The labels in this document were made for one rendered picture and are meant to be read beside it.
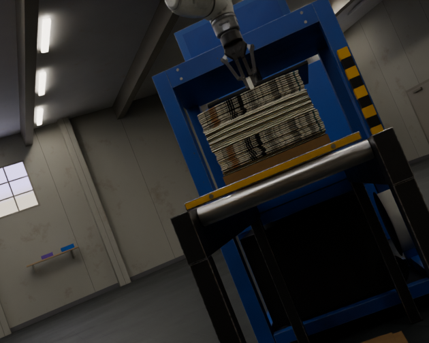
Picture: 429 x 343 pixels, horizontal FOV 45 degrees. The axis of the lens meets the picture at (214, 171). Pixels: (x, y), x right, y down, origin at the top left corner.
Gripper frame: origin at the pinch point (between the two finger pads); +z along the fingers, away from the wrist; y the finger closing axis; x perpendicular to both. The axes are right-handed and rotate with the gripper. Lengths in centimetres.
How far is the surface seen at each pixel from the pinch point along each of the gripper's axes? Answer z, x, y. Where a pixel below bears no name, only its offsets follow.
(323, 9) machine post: -36, 77, 43
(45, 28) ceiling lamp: -374, 634, -309
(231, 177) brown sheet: 29, -46, -12
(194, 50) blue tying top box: -49, 88, -24
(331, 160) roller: 35, -51, 12
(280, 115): 19, -46, 6
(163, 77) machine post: -39, 76, -43
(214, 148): 20, -46, -13
